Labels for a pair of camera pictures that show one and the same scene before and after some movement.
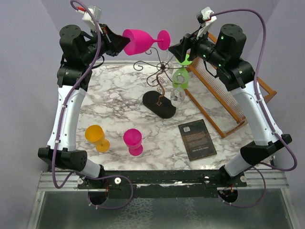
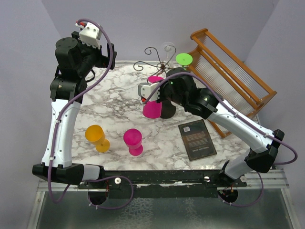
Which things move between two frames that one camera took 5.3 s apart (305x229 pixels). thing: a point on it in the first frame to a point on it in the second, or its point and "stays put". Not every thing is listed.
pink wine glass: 140,40 to 153,109
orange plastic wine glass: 95,135 stays put
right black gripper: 189,41 to 161,98
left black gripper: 115,43 to 103,60
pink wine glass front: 132,138 stays put
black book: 197,140 stays put
